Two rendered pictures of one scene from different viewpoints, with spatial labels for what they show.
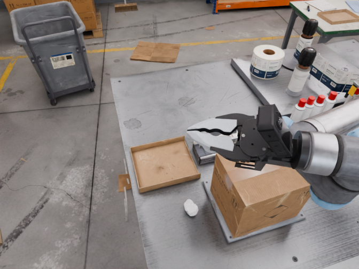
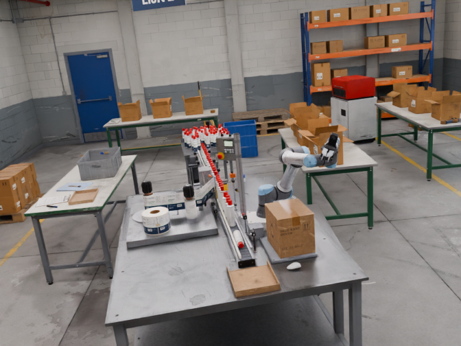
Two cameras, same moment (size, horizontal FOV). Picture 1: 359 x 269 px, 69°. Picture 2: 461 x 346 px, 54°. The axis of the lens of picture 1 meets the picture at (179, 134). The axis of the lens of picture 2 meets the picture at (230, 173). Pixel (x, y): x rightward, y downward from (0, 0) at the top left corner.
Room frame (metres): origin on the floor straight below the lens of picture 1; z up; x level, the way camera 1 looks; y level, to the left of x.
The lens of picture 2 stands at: (0.50, 2.45, 2.25)
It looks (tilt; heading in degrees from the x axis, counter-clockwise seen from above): 17 degrees down; 279
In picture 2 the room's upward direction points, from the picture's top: 6 degrees counter-clockwise
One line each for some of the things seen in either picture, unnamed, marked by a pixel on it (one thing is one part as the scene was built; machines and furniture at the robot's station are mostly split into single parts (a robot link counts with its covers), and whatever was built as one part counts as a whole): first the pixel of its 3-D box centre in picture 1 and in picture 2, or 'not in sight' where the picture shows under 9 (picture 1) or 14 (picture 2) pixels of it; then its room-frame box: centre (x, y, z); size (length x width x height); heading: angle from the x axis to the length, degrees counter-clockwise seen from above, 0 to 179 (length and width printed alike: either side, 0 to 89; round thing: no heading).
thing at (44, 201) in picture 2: (319, 5); (51, 201); (2.95, -1.51, 0.81); 0.38 x 0.36 x 0.02; 99
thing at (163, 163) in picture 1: (163, 161); (252, 277); (0.80, 0.08, 0.85); 0.30 x 0.26 x 0.04; 107
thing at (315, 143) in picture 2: not in sight; (326, 145); (0.17, -2.47, 0.97); 0.51 x 0.39 x 0.37; 14
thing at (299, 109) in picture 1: (296, 115); (230, 213); (1.01, -0.61, 0.98); 0.05 x 0.05 x 0.20
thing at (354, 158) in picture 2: not in sight; (320, 171); (0.22, -3.34, 0.39); 2.20 x 0.80 x 0.78; 99
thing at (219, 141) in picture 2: not in sight; (228, 147); (1.04, -1.00, 1.38); 0.17 x 0.10 x 0.19; 162
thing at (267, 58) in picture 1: (266, 61); (156, 220); (1.58, -0.59, 0.95); 0.20 x 0.20 x 0.14
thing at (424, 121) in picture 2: not in sight; (422, 135); (-1.48, -4.96, 0.39); 2.20 x 0.80 x 0.78; 99
